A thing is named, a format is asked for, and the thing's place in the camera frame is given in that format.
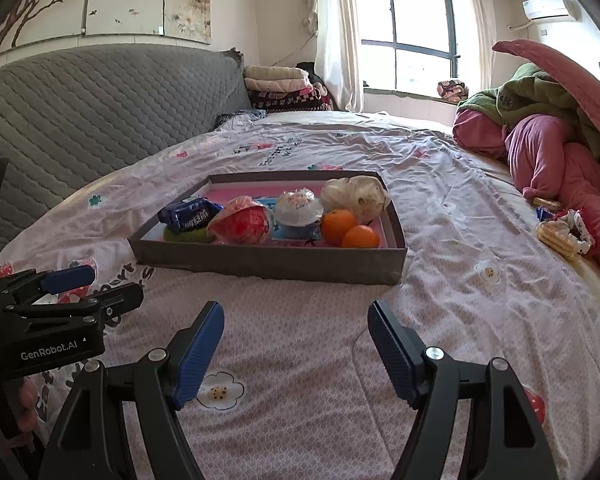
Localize pink strawberry bed sheet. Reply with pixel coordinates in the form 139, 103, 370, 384
0, 119, 600, 479

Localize grey quilted headboard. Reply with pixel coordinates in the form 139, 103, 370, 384
0, 44, 250, 252

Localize white curtain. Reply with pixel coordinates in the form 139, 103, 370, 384
468, 0, 498, 91
315, 0, 364, 113

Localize pink pillow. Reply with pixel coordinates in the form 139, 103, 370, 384
492, 39, 600, 132

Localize stack of folded blankets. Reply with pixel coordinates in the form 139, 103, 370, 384
244, 62, 338, 114

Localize cream patterned cloth bag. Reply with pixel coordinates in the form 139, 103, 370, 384
320, 176, 391, 224

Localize white air conditioner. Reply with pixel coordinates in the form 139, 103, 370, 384
522, 0, 580, 22

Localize orange mandarin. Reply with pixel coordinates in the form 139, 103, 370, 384
321, 209, 358, 246
340, 224, 380, 248

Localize snack packets by duvet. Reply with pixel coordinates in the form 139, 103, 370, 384
532, 197, 596, 261

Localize green blanket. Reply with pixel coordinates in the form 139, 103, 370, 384
457, 63, 600, 160

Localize red snack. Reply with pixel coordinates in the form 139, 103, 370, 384
207, 195, 273, 245

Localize dark tray with pink book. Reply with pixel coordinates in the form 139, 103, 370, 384
129, 170, 407, 285

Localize right white curtain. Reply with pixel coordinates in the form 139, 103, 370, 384
468, 0, 498, 91

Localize green fuzzy ring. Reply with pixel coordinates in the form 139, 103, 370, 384
162, 224, 217, 244

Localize blossom wall painting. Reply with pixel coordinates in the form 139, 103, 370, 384
0, 0, 211, 53

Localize person's left hand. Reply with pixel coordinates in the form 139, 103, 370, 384
18, 378, 38, 434

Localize pink crumpled duvet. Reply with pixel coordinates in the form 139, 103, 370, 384
452, 110, 600, 266

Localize floral bag on windowsill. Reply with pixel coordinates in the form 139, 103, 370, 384
437, 79, 469, 104

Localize blue cookie packet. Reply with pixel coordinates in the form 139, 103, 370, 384
157, 197, 223, 234

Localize window with dark frame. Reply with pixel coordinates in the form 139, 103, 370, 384
356, 0, 460, 96

